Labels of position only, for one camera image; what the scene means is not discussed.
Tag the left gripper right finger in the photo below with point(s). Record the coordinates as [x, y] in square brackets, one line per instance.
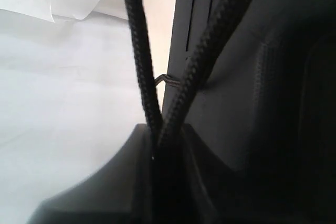
[287, 176]

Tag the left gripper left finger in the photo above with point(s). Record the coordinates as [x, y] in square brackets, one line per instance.
[120, 192]

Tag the black plastic carrying case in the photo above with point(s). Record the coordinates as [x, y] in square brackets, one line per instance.
[239, 64]

